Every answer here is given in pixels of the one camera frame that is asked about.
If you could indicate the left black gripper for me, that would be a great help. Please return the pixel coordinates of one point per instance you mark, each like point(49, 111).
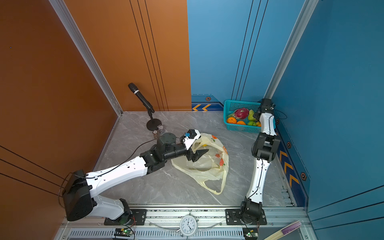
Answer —
point(196, 155)

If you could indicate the clear small jar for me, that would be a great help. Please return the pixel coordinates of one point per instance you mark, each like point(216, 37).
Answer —
point(161, 129)

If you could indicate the white analog clock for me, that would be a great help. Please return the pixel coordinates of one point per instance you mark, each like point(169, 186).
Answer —
point(188, 226)

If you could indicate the yellowish printed plastic bag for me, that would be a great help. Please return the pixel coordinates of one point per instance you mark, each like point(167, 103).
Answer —
point(211, 170)

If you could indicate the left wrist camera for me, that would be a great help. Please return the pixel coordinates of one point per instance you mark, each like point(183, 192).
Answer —
point(189, 138)

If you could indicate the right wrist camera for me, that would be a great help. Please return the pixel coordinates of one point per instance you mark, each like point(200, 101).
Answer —
point(267, 106)

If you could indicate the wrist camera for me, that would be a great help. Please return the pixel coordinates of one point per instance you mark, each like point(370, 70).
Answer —
point(189, 138)
point(267, 106)

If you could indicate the brown small jar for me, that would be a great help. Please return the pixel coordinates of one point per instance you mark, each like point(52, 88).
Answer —
point(156, 134)

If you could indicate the aluminium front rail frame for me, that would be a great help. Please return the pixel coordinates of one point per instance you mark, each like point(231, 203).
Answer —
point(163, 223)

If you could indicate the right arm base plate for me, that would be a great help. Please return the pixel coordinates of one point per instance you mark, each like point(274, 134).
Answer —
point(234, 217)

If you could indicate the black microphone on stand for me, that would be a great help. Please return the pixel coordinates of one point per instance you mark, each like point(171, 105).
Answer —
point(153, 124)

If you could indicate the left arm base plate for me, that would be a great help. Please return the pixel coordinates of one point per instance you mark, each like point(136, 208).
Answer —
point(132, 216)

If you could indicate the green pear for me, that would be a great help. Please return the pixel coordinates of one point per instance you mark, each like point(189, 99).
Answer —
point(251, 116)

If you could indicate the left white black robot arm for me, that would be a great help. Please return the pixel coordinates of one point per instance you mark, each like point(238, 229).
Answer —
point(82, 193)

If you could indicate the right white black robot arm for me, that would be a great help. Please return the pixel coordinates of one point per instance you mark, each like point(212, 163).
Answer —
point(264, 151)

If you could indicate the purple beige booklet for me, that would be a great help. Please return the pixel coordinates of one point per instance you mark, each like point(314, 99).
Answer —
point(285, 231)

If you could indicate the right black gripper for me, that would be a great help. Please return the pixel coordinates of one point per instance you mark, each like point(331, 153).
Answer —
point(255, 115)

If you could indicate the green circuit board left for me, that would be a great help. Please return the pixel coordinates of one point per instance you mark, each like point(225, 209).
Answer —
point(124, 234)

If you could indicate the pink dragon fruit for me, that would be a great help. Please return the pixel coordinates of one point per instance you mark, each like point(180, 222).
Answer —
point(240, 114)

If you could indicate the circuit board right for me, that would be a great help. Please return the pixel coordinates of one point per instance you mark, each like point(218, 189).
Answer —
point(250, 234)

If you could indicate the teal plastic basket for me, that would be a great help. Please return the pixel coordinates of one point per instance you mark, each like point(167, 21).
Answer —
point(267, 124)

